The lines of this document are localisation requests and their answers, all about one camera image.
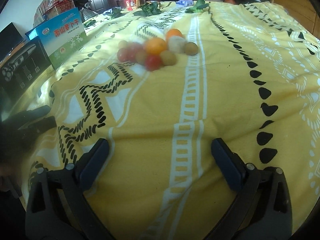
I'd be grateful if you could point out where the green leafy vegetable centre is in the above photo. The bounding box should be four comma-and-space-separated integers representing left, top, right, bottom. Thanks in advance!
133, 1, 162, 17

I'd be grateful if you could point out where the blue white small packet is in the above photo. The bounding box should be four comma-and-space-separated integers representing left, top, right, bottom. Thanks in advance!
176, 0, 194, 7

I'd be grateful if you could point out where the cardboard boxes stack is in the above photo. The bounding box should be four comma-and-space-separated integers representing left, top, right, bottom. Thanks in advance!
33, 0, 75, 28

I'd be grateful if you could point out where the green leafy vegetable right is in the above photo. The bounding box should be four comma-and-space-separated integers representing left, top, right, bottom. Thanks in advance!
185, 0, 209, 14

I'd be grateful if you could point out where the red instant noodle cup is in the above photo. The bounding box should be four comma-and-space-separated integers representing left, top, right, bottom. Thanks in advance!
125, 0, 140, 11

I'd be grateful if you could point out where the black product box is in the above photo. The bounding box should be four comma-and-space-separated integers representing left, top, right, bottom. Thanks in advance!
1, 36, 52, 103

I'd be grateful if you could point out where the green leafy vegetable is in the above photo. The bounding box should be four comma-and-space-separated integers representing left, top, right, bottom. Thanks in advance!
106, 7, 125, 19
133, 1, 162, 17
185, 0, 209, 14

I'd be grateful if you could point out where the large orange left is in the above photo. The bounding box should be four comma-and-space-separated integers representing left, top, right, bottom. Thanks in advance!
144, 37, 167, 55

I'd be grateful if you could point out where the yellow patterned bed sheet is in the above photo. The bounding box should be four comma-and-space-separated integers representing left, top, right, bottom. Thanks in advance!
22, 2, 319, 239

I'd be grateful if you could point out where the green leafy vegetable left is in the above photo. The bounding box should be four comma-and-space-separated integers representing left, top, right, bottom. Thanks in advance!
106, 7, 125, 19

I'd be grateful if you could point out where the brown longan fruit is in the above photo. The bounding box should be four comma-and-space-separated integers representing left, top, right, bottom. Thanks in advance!
184, 42, 199, 56

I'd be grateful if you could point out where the small orange back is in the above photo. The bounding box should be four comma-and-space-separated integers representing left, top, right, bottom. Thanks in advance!
165, 29, 184, 41

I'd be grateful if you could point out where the wooden headboard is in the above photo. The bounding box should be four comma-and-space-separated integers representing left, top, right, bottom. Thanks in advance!
270, 0, 319, 38

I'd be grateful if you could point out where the blue green radish box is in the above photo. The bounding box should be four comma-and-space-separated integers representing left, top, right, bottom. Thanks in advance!
25, 8, 88, 69

